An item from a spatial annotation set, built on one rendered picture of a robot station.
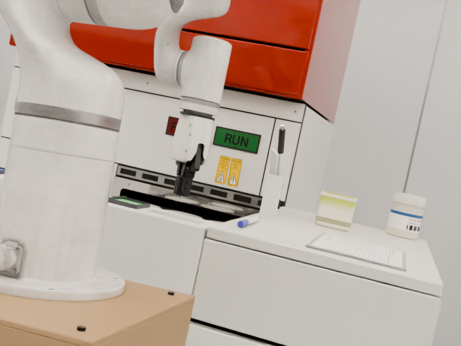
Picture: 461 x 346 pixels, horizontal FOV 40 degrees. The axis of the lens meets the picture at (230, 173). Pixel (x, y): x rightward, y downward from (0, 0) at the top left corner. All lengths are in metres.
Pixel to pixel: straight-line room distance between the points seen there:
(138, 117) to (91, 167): 0.97
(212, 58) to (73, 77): 0.64
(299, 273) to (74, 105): 0.42
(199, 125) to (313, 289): 0.50
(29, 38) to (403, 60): 2.48
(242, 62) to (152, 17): 0.84
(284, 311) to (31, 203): 0.41
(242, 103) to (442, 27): 1.66
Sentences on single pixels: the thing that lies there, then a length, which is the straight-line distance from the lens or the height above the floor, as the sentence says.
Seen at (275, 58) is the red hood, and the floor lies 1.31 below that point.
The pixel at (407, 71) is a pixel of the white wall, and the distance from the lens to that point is 3.06.
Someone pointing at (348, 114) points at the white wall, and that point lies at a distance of 3.04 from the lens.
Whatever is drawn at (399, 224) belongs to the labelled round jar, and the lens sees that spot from 1.44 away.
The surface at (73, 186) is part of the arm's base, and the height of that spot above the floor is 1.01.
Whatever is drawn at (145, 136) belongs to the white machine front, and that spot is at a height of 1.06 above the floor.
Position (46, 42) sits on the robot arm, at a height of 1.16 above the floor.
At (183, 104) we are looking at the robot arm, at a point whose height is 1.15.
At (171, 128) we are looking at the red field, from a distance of 1.64.
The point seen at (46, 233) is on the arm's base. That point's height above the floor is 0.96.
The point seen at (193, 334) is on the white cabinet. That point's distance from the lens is 0.99.
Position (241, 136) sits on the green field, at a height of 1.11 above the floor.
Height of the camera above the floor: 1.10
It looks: 3 degrees down
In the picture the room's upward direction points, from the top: 12 degrees clockwise
